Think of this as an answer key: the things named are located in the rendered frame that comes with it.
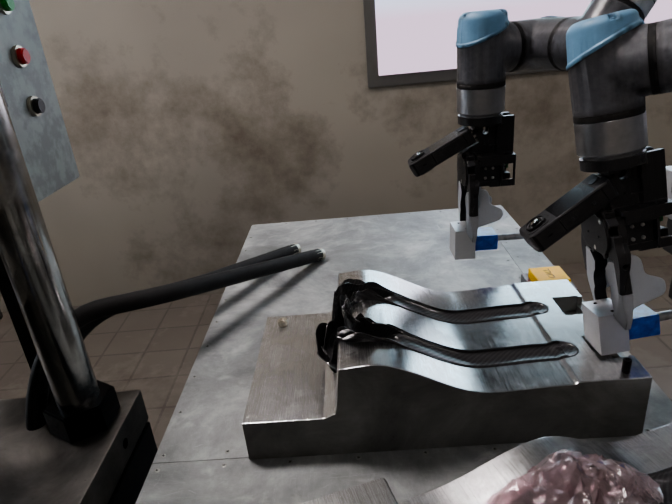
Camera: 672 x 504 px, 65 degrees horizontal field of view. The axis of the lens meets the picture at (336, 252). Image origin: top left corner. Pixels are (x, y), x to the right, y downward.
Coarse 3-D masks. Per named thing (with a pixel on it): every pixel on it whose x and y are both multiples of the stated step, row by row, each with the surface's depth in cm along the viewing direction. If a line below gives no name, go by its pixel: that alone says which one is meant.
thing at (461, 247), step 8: (456, 224) 95; (464, 224) 95; (456, 232) 92; (464, 232) 92; (480, 232) 94; (488, 232) 94; (456, 240) 93; (464, 240) 92; (480, 240) 93; (488, 240) 93; (496, 240) 93; (456, 248) 93; (464, 248) 93; (472, 248) 93; (480, 248) 94; (488, 248) 94; (496, 248) 93; (456, 256) 94; (464, 256) 94; (472, 256) 94
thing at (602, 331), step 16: (592, 304) 69; (608, 304) 68; (592, 320) 68; (608, 320) 66; (640, 320) 66; (656, 320) 66; (592, 336) 69; (608, 336) 66; (624, 336) 66; (640, 336) 67; (608, 352) 67
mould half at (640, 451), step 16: (656, 432) 60; (528, 448) 54; (544, 448) 54; (560, 448) 54; (576, 448) 55; (592, 448) 56; (608, 448) 57; (624, 448) 58; (640, 448) 58; (656, 448) 58; (496, 464) 53; (512, 464) 53; (528, 464) 52; (640, 464) 56; (656, 464) 56; (384, 480) 50; (464, 480) 53; (480, 480) 53; (496, 480) 52; (336, 496) 49; (352, 496) 49; (368, 496) 49; (384, 496) 48; (416, 496) 53; (432, 496) 53; (448, 496) 52; (464, 496) 52; (480, 496) 51
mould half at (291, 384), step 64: (320, 320) 88; (384, 320) 72; (512, 320) 78; (576, 320) 76; (256, 384) 73; (320, 384) 72; (384, 384) 64; (448, 384) 64; (512, 384) 65; (576, 384) 64; (640, 384) 64; (256, 448) 68; (320, 448) 68; (384, 448) 68
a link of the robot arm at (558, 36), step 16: (592, 0) 73; (608, 0) 71; (624, 0) 70; (640, 0) 70; (656, 0) 71; (576, 16) 76; (592, 16) 72; (640, 16) 71; (560, 32) 75; (560, 48) 75; (560, 64) 77
